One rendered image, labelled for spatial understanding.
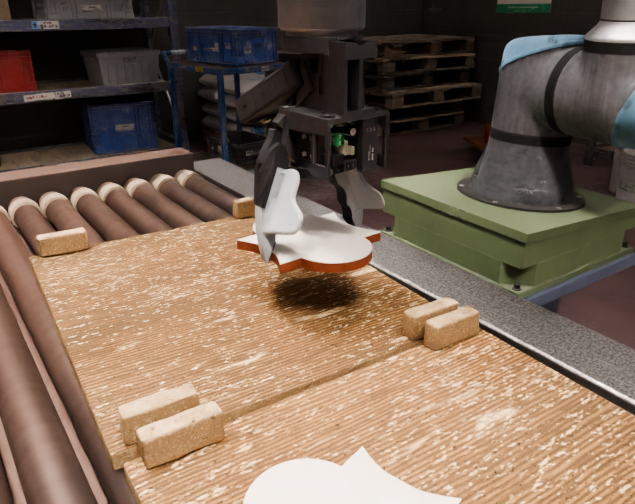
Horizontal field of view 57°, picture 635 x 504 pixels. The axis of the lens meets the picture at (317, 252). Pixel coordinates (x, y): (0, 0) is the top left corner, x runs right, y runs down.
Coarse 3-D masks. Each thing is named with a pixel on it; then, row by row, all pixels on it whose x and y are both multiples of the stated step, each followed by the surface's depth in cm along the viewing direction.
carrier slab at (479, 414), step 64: (384, 384) 49; (448, 384) 49; (512, 384) 49; (576, 384) 49; (256, 448) 42; (320, 448) 42; (384, 448) 42; (448, 448) 42; (512, 448) 42; (576, 448) 42
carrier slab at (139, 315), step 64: (64, 256) 73; (128, 256) 73; (192, 256) 73; (256, 256) 73; (64, 320) 59; (128, 320) 59; (192, 320) 59; (256, 320) 59; (320, 320) 59; (384, 320) 59; (128, 384) 49; (192, 384) 49; (256, 384) 49; (320, 384) 50; (128, 448) 42
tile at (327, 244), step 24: (312, 216) 65; (336, 216) 65; (240, 240) 59; (288, 240) 59; (312, 240) 59; (336, 240) 59; (360, 240) 59; (288, 264) 54; (312, 264) 54; (336, 264) 54; (360, 264) 55
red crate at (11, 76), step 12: (0, 48) 416; (12, 48) 420; (24, 48) 401; (0, 60) 383; (12, 60) 387; (24, 60) 391; (0, 72) 385; (12, 72) 389; (24, 72) 392; (0, 84) 387; (12, 84) 391; (24, 84) 395; (36, 84) 399
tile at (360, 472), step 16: (288, 464) 39; (304, 464) 39; (320, 464) 39; (336, 464) 39; (352, 464) 39; (368, 464) 39; (256, 480) 38; (272, 480) 38; (288, 480) 38; (304, 480) 38; (320, 480) 38; (336, 480) 38; (352, 480) 38; (368, 480) 38; (384, 480) 38; (400, 480) 38; (256, 496) 37; (272, 496) 37; (288, 496) 37; (304, 496) 37; (320, 496) 37; (336, 496) 37; (352, 496) 37; (368, 496) 37; (384, 496) 37; (400, 496) 37; (416, 496) 37; (432, 496) 37
